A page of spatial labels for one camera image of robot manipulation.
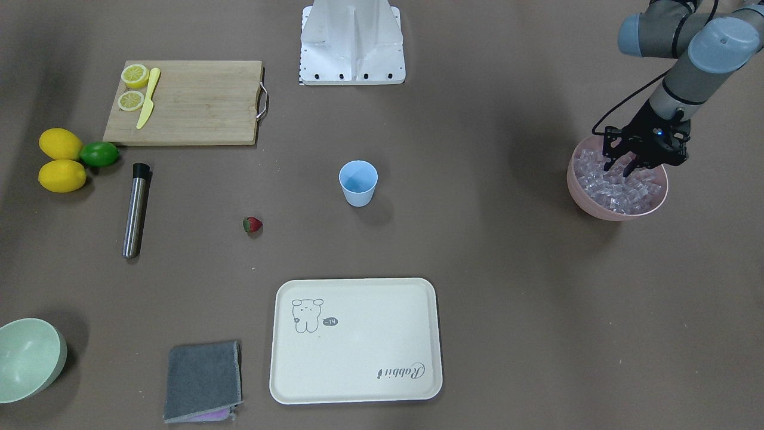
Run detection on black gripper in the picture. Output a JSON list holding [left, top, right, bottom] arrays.
[[601, 102, 691, 179]]

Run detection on clear ice cubes pile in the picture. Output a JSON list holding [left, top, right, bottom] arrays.
[[573, 149, 667, 215]]

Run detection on red strawberry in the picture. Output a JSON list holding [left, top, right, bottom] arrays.
[[242, 217, 264, 234]]

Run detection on steel muddler with black tip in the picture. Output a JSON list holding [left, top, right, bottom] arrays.
[[122, 163, 151, 259]]

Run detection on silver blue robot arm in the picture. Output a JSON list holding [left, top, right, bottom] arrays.
[[601, 1, 763, 177]]

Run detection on light blue plastic cup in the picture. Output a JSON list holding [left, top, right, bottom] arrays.
[[338, 160, 379, 207]]

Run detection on pink bowl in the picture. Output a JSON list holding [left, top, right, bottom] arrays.
[[566, 136, 669, 221]]

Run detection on cream rectangular tray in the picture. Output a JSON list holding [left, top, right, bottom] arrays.
[[269, 277, 443, 405]]

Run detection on wooden cutting board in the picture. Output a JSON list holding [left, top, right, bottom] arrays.
[[103, 60, 268, 146]]

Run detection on grey folded cloth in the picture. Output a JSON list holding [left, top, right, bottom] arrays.
[[163, 340, 242, 424]]

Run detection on yellow plastic knife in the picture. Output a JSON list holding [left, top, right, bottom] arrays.
[[135, 67, 161, 130]]

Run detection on lemon half far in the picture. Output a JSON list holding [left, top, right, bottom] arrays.
[[121, 63, 150, 90]]

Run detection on lemon half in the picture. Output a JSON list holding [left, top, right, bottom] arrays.
[[121, 63, 150, 90], [116, 90, 145, 112]]

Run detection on lemon half near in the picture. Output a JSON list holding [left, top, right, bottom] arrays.
[[116, 90, 145, 112]]

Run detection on green lime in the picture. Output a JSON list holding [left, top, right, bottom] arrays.
[[79, 142, 119, 168]]

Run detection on whole yellow lemon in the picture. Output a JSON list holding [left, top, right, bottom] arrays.
[[38, 128, 84, 161]]

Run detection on light green bowl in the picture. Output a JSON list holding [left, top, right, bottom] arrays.
[[1, 318, 67, 404]]

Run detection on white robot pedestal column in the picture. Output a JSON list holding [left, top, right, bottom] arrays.
[[298, 1, 406, 85]]

